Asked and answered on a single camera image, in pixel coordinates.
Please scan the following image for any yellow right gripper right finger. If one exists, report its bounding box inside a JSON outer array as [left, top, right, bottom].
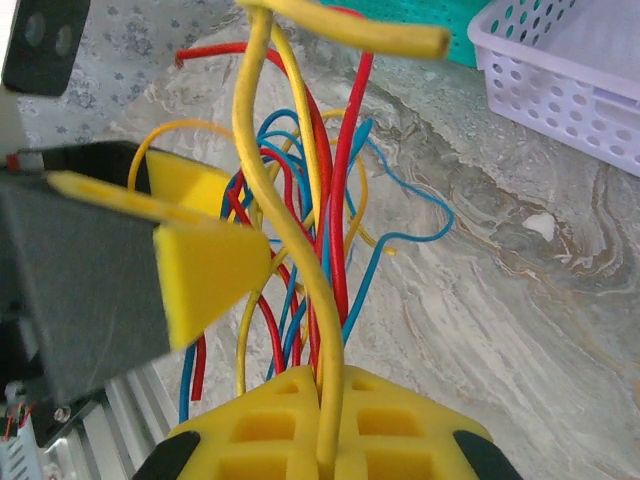
[[332, 364, 524, 480]]

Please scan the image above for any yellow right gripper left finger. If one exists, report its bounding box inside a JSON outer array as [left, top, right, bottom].
[[132, 364, 324, 480]]

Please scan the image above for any teal plastic basket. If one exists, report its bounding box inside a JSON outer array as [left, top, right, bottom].
[[319, 0, 489, 69]]

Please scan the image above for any lavender plastic basket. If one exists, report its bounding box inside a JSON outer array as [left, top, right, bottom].
[[467, 0, 640, 179]]

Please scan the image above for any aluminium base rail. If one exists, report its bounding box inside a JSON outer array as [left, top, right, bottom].
[[44, 359, 184, 480]]

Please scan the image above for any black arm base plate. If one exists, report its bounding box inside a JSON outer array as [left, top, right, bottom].
[[27, 387, 109, 449]]

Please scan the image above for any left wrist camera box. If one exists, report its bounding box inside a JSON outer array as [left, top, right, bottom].
[[0, 0, 92, 171]]

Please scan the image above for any slotted grey cable duct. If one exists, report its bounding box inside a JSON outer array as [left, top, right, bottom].
[[0, 424, 44, 480]]

